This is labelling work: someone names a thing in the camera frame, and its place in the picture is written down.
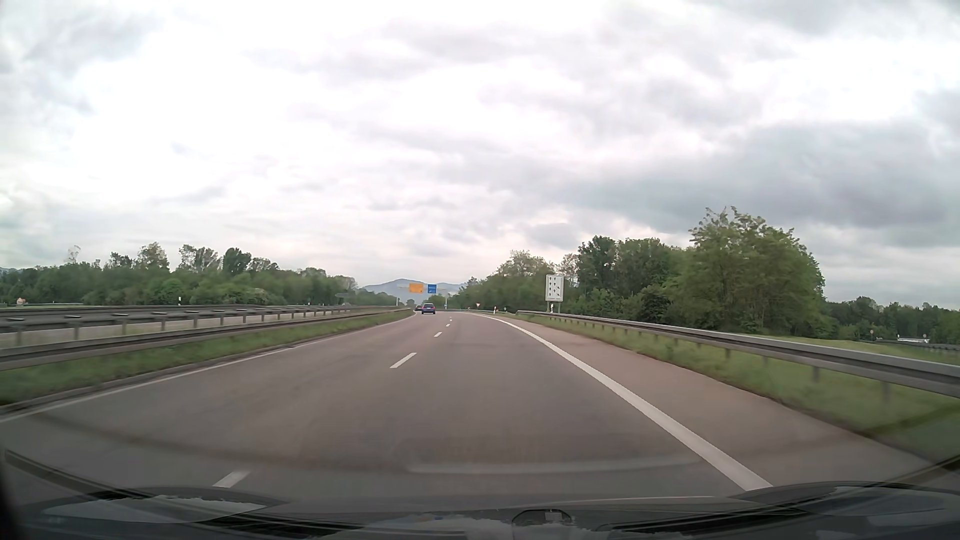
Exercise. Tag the orange and blue road signs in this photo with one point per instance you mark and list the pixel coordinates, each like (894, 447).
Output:
(421, 289)

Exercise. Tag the white road sign board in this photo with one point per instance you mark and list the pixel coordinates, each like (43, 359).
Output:
(554, 288)

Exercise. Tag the grey asphalt road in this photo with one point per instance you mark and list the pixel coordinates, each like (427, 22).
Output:
(480, 390)

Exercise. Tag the wood of green trees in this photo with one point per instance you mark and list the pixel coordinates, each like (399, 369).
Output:
(187, 285)
(712, 285)

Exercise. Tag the car's own bonnet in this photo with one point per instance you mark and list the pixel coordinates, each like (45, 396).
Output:
(480, 517)

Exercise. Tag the grass median strip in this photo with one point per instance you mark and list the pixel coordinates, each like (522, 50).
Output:
(150, 360)

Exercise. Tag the grass verge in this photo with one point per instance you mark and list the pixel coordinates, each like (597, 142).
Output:
(825, 386)

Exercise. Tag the grey steel guard rail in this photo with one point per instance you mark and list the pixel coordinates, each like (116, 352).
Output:
(112, 345)
(112, 319)
(787, 349)

